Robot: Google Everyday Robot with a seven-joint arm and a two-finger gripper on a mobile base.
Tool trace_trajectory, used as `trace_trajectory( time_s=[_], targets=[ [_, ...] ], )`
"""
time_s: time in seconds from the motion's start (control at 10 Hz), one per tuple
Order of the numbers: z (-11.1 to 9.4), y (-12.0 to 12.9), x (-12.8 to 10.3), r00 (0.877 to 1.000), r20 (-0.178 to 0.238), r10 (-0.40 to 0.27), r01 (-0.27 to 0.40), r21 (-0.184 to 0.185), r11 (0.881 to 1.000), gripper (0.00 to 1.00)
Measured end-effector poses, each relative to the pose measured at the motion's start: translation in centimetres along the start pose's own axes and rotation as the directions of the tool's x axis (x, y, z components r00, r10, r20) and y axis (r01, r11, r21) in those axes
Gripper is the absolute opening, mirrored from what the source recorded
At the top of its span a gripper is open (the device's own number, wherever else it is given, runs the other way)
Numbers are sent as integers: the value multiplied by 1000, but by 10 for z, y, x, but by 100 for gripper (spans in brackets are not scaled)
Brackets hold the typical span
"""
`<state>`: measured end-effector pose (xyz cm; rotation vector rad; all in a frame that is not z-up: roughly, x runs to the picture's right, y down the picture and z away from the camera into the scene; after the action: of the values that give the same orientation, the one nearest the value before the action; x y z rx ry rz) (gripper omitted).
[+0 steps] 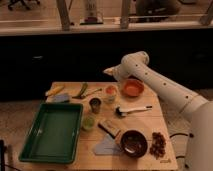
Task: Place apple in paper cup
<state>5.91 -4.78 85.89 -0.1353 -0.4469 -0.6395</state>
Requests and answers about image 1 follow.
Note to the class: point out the dark metal cup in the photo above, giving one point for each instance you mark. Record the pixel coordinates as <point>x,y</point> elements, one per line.
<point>95,104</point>

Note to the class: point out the dark brown bowl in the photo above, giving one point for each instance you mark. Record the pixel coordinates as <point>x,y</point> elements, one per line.
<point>134,144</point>

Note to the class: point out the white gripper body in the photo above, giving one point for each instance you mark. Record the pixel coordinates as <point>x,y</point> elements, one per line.
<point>112,72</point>

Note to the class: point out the paper cup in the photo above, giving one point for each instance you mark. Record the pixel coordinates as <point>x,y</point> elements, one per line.
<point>110,94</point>

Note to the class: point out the wooden spoon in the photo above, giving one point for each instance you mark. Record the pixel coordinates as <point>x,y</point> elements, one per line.
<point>88,94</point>

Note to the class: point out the wooden block with black handle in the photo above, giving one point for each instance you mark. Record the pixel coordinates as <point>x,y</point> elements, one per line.
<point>109,127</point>

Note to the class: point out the small green cup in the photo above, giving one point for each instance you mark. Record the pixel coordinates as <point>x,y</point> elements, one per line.
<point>88,123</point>

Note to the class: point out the green plastic tray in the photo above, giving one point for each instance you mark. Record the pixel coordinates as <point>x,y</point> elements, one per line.
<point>53,135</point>

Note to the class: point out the blue grey sponge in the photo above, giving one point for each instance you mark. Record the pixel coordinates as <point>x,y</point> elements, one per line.
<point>61,98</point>

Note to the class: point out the orange bowl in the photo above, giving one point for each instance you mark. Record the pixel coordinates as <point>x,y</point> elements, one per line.
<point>132,87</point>

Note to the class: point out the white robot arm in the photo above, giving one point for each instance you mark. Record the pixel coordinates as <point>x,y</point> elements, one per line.
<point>195,108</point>

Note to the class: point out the grey cloth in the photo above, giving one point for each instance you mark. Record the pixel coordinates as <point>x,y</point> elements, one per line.
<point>107,146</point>

